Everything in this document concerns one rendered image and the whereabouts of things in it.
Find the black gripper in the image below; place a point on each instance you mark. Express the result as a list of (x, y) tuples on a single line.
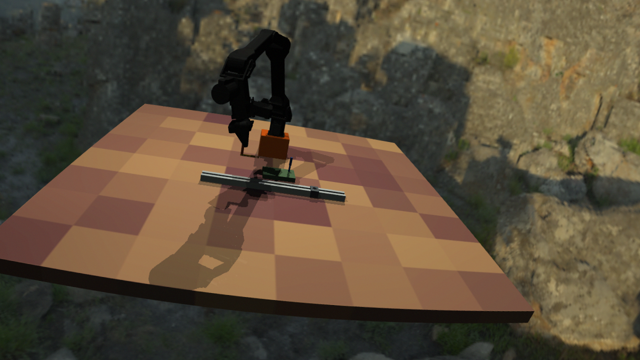
[(242, 125)]

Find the grey aluminum slotted rail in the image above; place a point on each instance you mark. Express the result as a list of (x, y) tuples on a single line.
[(273, 186)]

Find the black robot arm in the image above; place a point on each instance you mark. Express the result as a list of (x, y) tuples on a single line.
[(243, 61)]

